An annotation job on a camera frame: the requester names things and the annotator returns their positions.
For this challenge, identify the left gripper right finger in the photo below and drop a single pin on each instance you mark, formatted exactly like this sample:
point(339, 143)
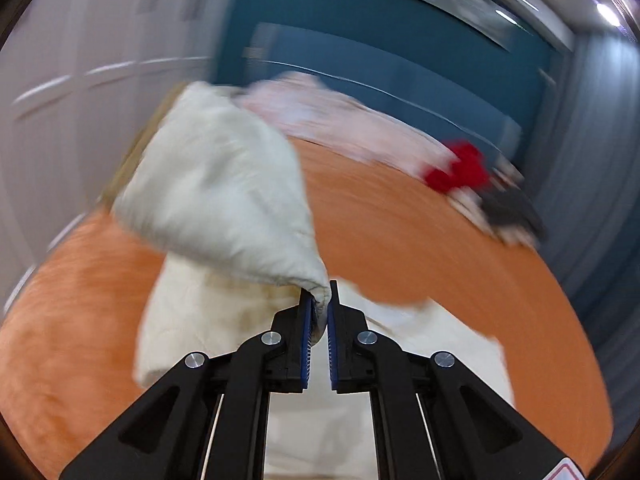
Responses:
point(433, 418)

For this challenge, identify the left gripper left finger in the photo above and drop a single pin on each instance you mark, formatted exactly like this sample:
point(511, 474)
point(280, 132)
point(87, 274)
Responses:
point(206, 418)

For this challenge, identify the cream quilted jacket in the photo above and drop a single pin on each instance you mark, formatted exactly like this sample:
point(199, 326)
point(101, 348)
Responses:
point(222, 193)

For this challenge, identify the orange velvet bedspread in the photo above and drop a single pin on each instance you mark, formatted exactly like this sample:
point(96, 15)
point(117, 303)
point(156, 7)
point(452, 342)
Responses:
point(67, 345)

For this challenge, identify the dark grey knit garment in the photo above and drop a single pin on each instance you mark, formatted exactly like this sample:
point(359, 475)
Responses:
point(511, 207)

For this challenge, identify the red garment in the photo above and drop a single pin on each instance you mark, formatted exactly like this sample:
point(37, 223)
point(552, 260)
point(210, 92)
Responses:
point(465, 170)

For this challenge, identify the grey blue curtain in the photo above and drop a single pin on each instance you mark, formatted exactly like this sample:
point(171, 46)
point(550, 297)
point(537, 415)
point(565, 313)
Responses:
point(582, 171)

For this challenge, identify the blue upholstered headboard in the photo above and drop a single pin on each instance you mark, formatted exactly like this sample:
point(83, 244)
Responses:
point(385, 82)

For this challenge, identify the pink floral quilt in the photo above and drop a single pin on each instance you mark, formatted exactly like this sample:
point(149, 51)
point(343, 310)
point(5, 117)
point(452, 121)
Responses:
point(301, 107)

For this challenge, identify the white panelled wardrobe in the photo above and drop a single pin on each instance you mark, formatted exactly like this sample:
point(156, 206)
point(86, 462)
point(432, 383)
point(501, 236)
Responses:
point(79, 78)

